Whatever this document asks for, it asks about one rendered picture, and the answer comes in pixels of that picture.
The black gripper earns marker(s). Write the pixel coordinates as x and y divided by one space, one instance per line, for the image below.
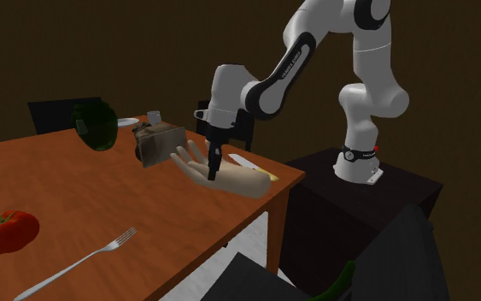
214 135

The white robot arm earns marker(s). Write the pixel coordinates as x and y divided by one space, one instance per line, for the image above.
367 79

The beige mannequin hand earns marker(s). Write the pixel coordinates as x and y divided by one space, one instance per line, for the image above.
236 181

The brown grey box-shaped object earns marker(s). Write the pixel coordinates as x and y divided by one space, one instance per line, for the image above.
159 146

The grey cup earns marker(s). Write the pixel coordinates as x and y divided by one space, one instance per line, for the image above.
154 117

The white plate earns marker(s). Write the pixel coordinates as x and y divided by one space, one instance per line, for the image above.
127 122

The dark green glass vase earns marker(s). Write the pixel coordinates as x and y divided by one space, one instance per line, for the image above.
97 127

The brown wooden table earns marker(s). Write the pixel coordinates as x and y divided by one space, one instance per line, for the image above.
98 200

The dark robot stand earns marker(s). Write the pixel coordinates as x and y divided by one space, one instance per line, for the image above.
348 216

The silver fork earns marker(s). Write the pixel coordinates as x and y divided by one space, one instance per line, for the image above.
73 264

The green cucumber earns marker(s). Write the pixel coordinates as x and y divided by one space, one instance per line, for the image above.
340 281

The red tomato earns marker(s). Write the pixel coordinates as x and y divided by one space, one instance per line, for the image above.
7 233

